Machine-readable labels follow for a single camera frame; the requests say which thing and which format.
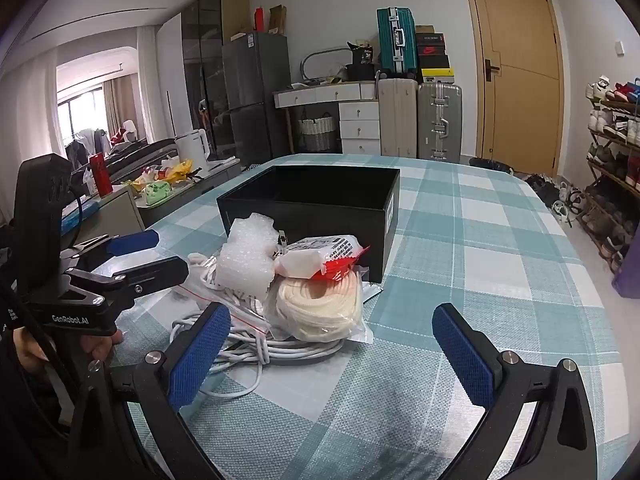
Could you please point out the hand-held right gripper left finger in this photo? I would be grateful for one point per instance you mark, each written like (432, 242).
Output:
(200, 355)

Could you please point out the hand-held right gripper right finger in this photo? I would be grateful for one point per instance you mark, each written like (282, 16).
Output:
(462, 355)

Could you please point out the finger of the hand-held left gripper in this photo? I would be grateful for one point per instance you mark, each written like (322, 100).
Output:
(150, 270)
(132, 241)

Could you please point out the white bubble wrap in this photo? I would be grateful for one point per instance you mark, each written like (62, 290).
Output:
(245, 255)

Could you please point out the large silver foil packet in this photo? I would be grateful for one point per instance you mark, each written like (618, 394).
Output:
(370, 291)

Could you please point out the red white wet wipes packet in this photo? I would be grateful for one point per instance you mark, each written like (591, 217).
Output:
(310, 257)

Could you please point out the black cardboard box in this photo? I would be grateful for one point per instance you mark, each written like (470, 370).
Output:
(310, 220)

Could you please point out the person's left forearm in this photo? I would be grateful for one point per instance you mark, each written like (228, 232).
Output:
(15, 400)

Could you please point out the person's left hand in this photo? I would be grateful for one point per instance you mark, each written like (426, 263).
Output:
(97, 346)

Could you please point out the grey side counter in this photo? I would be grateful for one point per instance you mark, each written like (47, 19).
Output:
(115, 215)

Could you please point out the green pouch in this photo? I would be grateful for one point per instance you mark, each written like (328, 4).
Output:
(156, 194)

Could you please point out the yellow plastic bag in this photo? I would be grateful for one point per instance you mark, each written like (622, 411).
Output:
(179, 169)

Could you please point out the black hard case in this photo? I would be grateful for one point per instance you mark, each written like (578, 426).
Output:
(145, 152)

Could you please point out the hanging clothes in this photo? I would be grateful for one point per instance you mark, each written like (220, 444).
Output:
(82, 147)

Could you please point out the white electric kettle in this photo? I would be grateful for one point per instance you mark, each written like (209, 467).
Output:
(190, 147)

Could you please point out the purple cloth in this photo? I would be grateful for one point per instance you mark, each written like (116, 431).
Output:
(627, 277)

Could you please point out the pile of shoes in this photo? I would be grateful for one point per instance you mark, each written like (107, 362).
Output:
(550, 192)

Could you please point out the black trash bag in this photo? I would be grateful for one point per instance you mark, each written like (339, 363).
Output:
(490, 165)

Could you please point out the dark glass cabinet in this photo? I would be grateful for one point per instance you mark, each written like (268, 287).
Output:
(202, 60)

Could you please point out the grey refrigerator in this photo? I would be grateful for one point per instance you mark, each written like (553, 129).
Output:
(255, 85)

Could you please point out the white wicker basket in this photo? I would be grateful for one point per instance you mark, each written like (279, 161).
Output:
(316, 132)

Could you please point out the wooden shoe rack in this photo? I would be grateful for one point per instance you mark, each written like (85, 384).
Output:
(607, 170)

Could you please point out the silver suitcase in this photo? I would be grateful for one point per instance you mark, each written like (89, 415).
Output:
(440, 120)

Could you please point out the beige suitcase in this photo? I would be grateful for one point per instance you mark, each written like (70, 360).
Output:
(397, 120)

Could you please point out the white desk with drawers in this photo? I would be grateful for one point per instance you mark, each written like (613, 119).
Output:
(357, 110)

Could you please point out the oval framed mirror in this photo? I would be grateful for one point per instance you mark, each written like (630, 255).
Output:
(322, 62)

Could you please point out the brown cardboard box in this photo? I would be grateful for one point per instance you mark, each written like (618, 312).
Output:
(278, 20)

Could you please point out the tan wooden door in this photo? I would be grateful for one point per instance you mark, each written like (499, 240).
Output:
(520, 85)

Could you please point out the black yellow shoe box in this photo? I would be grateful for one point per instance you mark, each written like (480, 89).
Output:
(436, 71)

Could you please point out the black red logo shoe box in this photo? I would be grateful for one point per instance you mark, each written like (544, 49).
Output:
(430, 50)

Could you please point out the black striped shoe box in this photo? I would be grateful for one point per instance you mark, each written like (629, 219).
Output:
(430, 38)

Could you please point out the teal suitcase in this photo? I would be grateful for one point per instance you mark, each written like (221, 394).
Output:
(395, 42)

